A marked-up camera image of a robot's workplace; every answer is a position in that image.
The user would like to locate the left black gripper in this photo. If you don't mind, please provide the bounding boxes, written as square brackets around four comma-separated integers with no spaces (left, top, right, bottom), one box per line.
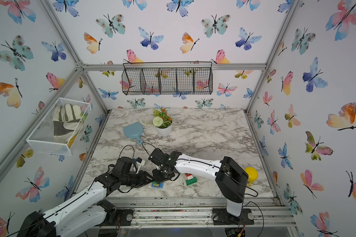
[121,171,151,188]

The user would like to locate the light blue lego brick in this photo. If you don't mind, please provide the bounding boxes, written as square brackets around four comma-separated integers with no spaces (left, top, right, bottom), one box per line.
[151,182,164,189]

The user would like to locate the green lego base brick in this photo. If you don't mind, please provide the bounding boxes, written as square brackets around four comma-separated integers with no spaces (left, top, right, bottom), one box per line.
[186,177,197,186]

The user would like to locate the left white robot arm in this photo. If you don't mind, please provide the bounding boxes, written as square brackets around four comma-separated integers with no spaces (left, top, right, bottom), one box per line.
[15,157,155,237]

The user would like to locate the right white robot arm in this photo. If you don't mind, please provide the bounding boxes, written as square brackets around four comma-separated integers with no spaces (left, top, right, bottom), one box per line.
[148,149,249,217]

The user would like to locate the white plant pot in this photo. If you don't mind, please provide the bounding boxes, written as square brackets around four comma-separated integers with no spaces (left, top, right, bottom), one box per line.
[156,125,173,136]

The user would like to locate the artificial green plant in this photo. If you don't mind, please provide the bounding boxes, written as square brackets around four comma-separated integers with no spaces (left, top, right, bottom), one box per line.
[152,108,173,129]

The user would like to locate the grey white work glove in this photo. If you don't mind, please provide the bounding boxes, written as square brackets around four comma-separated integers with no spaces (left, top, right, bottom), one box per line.
[52,104,84,144]

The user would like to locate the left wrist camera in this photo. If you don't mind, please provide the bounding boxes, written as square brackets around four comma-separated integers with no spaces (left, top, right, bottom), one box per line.
[134,158,145,173]

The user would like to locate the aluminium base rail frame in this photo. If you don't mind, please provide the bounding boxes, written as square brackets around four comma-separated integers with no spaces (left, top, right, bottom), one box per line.
[91,197,297,232]

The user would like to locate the white wire basket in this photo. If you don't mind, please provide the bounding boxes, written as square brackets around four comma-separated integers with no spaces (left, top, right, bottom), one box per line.
[26,97,92,156]

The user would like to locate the black wire wall basket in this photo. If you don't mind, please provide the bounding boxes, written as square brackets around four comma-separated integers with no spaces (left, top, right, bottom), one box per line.
[120,61,213,97]

